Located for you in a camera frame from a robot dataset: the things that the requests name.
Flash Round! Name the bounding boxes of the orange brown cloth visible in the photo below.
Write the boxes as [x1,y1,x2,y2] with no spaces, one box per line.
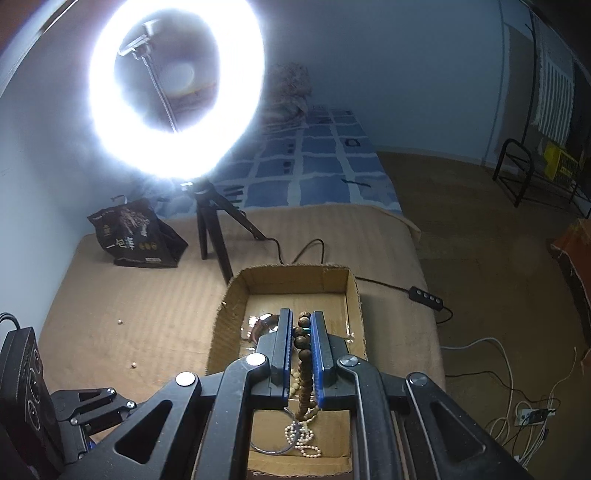
[547,217,591,324]

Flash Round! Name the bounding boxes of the pearl bracelet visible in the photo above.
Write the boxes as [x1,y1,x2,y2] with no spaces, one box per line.
[284,418,322,459]

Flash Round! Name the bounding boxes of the metal bangle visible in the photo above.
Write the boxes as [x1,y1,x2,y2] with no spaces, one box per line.
[250,406,298,455]

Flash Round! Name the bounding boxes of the black clothes rack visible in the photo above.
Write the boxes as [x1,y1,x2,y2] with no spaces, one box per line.
[522,9,591,217]

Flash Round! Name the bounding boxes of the dark hanging clothes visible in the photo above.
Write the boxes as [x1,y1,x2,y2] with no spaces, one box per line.
[570,55,591,176]

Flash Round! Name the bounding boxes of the folded floral quilt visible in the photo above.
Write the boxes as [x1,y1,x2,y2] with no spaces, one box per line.
[259,62,312,127]

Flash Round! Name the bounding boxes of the cardboard box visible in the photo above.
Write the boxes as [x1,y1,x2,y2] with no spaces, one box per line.
[205,264,369,477]

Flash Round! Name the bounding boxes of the white ring light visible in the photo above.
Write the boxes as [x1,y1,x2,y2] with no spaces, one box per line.
[88,0,267,181]

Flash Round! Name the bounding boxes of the black ring light cable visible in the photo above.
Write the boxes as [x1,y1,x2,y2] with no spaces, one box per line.
[256,237,455,324]

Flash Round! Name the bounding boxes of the blue checked bedsheet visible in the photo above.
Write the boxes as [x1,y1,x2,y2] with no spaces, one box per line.
[139,106,402,217]

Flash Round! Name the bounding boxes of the yellow box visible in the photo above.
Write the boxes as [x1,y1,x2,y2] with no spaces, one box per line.
[542,143,580,188]

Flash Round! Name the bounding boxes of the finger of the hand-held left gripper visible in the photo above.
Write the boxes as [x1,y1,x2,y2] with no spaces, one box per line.
[58,399,139,464]
[50,388,117,416]

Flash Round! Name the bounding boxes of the wooden bead necklace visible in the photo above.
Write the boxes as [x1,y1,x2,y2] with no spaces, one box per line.
[288,310,324,423]

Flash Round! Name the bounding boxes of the white floor cables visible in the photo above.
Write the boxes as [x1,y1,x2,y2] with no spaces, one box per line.
[441,337,578,462]

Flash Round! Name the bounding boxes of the brown strap wristwatch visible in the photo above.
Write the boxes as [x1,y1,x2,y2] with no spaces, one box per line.
[249,314,280,342]

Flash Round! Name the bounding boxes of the phone holder clamp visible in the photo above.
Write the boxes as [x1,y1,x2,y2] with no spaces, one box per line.
[117,21,178,134]

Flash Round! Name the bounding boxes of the black metal rack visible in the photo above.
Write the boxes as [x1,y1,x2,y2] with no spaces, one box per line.
[492,138,591,208]

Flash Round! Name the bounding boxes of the black snack bag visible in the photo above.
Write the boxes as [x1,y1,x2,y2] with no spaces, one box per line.
[87,198,189,269]

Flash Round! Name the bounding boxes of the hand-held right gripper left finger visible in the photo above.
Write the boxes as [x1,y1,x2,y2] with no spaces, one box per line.
[60,308,294,480]

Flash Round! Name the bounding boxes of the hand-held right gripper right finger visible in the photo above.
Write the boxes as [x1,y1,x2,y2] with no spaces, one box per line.
[310,311,532,480]

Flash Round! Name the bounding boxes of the white power strip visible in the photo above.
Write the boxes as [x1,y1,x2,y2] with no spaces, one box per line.
[515,406,557,425]

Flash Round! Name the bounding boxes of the striped hanging towel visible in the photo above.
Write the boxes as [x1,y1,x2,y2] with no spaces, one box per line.
[536,14,575,144]

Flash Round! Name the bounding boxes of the black tripod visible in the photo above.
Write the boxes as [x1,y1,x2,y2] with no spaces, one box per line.
[178,178,269,284]

